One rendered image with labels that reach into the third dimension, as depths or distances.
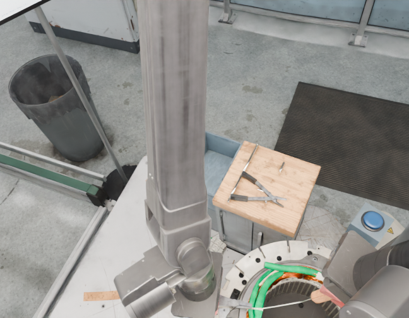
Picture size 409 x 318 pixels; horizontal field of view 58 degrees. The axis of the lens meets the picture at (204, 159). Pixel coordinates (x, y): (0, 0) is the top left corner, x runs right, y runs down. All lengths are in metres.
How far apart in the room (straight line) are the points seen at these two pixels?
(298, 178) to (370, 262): 0.51
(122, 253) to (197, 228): 0.76
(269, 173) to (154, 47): 0.63
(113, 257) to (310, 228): 0.60
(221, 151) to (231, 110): 1.43
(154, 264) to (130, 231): 0.72
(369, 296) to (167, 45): 0.26
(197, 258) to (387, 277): 0.20
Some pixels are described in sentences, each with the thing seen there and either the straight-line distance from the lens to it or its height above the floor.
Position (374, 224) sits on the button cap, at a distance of 0.92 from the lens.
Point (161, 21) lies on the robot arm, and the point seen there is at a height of 1.66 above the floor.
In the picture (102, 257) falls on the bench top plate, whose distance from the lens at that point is 1.19.
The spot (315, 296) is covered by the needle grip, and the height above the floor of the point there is 1.31.
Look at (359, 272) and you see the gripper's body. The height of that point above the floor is 1.44.
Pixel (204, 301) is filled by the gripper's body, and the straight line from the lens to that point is 0.59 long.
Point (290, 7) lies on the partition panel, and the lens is 2.95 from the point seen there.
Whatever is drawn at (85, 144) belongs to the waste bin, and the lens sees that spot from 2.28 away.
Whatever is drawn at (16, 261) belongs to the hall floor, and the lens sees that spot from 2.27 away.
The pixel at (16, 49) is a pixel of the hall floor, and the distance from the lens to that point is 3.45.
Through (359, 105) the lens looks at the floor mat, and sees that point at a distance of 2.56.
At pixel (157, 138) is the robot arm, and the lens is 0.36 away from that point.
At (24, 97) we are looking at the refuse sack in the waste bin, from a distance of 2.27.
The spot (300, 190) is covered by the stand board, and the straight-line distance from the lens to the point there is 0.89.
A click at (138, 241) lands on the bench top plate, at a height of 0.78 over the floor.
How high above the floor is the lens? 1.84
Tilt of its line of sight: 56 degrees down
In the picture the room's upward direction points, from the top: 9 degrees counter-clockwise
